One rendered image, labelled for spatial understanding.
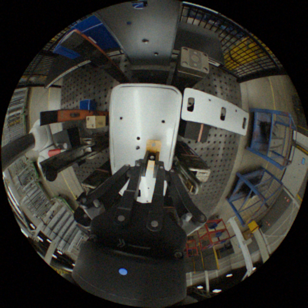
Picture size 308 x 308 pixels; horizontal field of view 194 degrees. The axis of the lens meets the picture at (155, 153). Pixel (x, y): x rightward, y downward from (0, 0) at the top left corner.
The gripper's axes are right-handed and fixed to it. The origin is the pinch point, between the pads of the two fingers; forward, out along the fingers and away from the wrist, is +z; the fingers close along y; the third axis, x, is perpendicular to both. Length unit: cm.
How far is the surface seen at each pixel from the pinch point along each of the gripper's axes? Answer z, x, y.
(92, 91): 40, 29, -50
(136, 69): 9.8, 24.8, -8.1
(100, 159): 40, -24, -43
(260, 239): -87, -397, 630
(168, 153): 9.7, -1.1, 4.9
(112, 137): 9.4, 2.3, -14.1
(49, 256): -294, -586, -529
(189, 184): 0.1, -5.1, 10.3
